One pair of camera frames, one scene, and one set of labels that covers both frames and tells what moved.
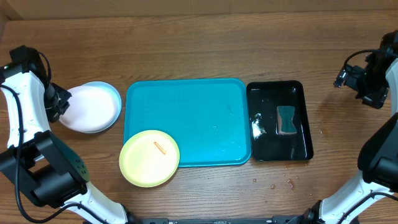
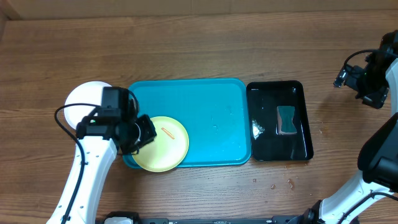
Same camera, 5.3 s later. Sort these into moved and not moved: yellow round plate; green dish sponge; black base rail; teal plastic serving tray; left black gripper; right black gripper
Moved: yellow round plate; left black gripper
Not moved: right black gripper; black base rail; teal plastic serving tray; green dish sponge
